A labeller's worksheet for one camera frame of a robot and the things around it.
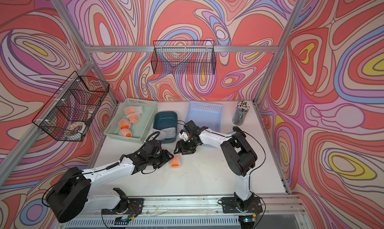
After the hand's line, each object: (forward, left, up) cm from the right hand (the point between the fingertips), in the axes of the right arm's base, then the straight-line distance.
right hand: (179, 156), depth 86 cm
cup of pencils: (+26, -41, +14) cm, 50 cm away
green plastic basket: (+24, +29, -5) cm, 38 cm away
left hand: (-2, +3, +1) cm, 4 cm away
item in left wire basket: (+6, +47, +24) cm, 54 cm away
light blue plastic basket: (+35, -18, -4) cm, 39 cm away
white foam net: (+16, +6, +1) cm, 17 cm away
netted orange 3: (+29, +33, +3) cm, 44 cm away
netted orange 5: (+16, +35, +4) cm, 39 cm away
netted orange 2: (+37, +38, +3) cm, 53 cm away
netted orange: (-4, +2, +2) cm, 5 cm away
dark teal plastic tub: (+30, +12, -2) cm, 33 cm away
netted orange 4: (+23, +38, +4) cm, 44 cm away
